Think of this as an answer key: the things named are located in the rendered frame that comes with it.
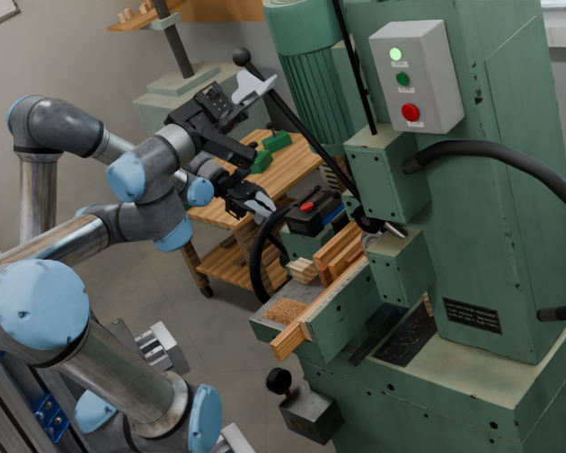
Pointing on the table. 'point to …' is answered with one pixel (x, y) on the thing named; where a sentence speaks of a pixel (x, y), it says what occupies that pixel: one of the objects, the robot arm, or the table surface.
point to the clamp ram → (340, 222)
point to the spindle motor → (312, 66)
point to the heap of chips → (285, 311)
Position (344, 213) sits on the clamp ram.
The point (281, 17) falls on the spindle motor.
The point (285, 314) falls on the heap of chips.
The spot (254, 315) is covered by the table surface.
